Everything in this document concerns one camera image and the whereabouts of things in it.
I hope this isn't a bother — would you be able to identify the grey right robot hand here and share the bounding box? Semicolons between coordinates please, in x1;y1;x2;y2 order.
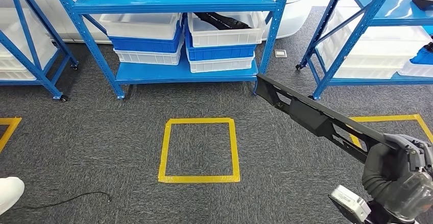
361;133;433;221

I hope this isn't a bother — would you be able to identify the black plastic frame part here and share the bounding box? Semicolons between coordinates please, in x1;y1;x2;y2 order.
254;73;400;165
194;12;253;31
412;0;433;12

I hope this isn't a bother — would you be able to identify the yellow floor tape square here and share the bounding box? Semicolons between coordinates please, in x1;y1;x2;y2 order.
347;114;433;149
157;117;241;184

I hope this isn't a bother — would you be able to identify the large white plastic crate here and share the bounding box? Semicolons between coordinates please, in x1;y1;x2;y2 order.
0;8;58;71
316;38;423;80
324;8;433;59
0;67;37;81

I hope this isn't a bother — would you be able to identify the blue plastic crate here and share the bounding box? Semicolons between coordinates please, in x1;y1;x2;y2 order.
184;18;257;62
409;45;433;66
108;21;184;54

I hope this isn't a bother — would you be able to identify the white car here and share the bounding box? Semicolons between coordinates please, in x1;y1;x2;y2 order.
20;0;342;44

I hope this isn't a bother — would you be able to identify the person's white shoe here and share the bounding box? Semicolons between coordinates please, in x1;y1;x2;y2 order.
0;177;26;216

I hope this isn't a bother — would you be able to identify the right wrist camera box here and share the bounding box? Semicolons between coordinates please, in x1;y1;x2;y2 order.
328;185;393;224

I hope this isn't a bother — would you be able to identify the black floor cable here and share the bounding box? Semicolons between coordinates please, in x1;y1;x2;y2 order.
12;191;112;211

